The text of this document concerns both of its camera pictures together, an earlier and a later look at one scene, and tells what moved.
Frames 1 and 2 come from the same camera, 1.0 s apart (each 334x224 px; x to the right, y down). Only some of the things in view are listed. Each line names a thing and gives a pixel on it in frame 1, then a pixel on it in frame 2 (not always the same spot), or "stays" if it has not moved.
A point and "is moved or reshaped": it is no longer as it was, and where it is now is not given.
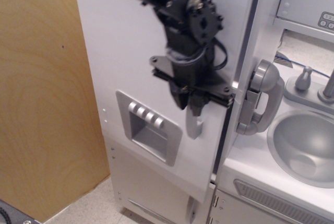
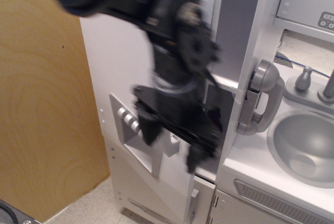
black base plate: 15,215 stays
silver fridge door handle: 194,123 is moved or reshaped
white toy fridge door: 139,110 is moved or reshaped
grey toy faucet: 300,88 stays
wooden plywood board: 52,151 stays
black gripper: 200,79 -> 183,113
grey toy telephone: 265,79 stays
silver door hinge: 215,201 stays
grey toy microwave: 307,3 stays
